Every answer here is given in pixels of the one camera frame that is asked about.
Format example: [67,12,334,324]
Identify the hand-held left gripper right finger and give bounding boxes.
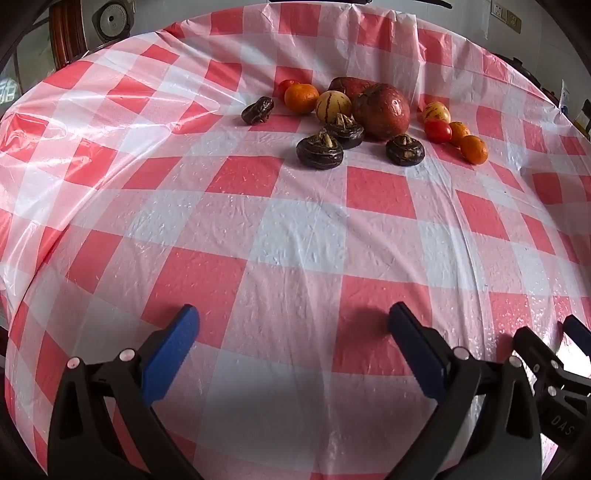
[388,301,543,480]

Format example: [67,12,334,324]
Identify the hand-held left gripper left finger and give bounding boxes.
[46,304,204,480]

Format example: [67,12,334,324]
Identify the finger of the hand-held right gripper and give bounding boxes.
[513,326,565,394]
[561,315,591,398]

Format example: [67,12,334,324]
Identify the yellow striped pepino melon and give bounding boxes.
[421,102,451,124]
[315,91,353,123]

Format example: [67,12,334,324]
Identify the dark red pomegranate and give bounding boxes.
[352,83,411,141]
[328,76,377,101]

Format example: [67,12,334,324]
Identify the red white checkered tablecloth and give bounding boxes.
[0,0,591,480]

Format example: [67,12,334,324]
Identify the dark water chestnut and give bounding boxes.
[296,130,345,171]
[324,113,365,149]
[241,96,274,125]
[386,134,426,167]

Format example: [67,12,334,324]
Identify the orange tangerine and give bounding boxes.
[449,121,472,147]
[460,135,489,165]
[284,83,320,115]

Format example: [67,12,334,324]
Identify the dark bottle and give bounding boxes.
[575,99,591,137]

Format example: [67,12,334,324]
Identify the dark clay pot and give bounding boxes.
[496,53,543,88]

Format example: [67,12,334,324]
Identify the wooden framed glass door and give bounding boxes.
[0,0,88,97]

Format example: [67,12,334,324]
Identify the grey rice cooker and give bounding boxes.
[91,0,134,40]

